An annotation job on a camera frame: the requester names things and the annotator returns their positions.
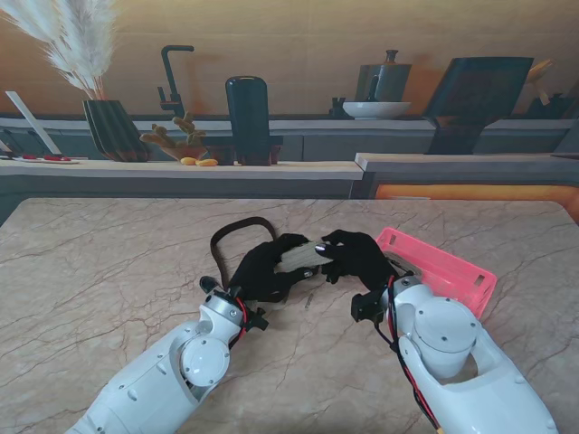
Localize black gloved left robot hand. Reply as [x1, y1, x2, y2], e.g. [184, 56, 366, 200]
[228, 232, 318, 305]

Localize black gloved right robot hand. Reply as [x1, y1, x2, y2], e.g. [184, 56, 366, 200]
[316, 229, 402, 293]

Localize left arm red black cables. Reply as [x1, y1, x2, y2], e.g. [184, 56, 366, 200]
[228, 297, 250, 349]

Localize white pampas grass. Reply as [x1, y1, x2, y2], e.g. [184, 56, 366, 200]
[0, 0, 118, 101]

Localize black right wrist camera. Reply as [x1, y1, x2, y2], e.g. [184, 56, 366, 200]
[350, 291, 385, 325]

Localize tall black appliance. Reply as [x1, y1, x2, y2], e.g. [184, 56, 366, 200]
[208, 75, 285, 167]

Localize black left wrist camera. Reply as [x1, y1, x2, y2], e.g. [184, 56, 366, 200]
[246, 307, 271, 331]

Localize dark ribbed vase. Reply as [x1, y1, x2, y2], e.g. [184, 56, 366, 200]
[81, 99, 154, 163]

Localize black kitchen faucet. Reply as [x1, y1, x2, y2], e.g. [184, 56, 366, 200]
[157, 44, 195, 119]

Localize dark utensil holder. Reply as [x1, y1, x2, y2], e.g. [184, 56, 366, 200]
[527, 92, 572, 120]

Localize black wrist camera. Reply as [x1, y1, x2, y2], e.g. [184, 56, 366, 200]
[246, 307, 271, 331]
[350, 291, 385, 325]

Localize right arm red black cables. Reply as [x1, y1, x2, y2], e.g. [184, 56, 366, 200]
[375, 278, 444, 430]

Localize plate with red chillies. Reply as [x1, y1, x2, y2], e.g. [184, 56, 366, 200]
[12, 154, 81, 165]

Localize arm red black cables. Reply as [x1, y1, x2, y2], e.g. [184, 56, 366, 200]
[375, 278, 444, 430]
[228, 297, 250, 349]

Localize dark woven belt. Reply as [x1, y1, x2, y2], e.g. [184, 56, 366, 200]
[210, 216, 290, 304]

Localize white speckled bowl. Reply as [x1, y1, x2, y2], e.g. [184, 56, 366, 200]
[341, 100, 413, 120]

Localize pink plastic storage basket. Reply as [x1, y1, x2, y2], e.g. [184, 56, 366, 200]
[375, 227, 498, 322]

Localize yellow wooden utensil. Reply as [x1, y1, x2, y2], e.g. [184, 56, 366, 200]
[526, 59, 555, 106]

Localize white slanted board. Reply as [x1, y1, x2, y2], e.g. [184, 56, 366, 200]
[5, 90, 61, 156]

